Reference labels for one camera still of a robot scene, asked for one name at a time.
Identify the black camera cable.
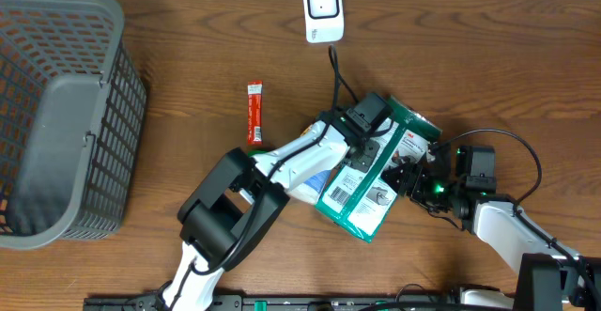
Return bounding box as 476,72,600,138
166,44,361,311
429,128,601,303

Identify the red box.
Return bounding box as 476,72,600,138
247,80,263,146

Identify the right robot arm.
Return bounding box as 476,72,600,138
381,146,600,310

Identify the green 3M gloves package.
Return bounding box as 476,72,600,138
316,97,442,242

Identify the orange Kleenex tissue pack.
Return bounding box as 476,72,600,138
300,124,313,136

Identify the white barcode scanner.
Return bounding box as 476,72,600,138
303,0,345,43

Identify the black left camera cable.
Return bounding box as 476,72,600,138
166,44,361,311

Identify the black mounting rail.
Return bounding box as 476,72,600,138
83,292,458,311

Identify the black right camera cable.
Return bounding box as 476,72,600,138
429,128,601,303

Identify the white cotton swab tub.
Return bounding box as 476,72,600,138
287,170,331,205

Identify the green lid jar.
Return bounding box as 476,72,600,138
248,149,268,157

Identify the grey plastic shopping basket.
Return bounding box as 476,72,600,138
1,0,148,250

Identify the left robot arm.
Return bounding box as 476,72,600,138
159,93,393,310

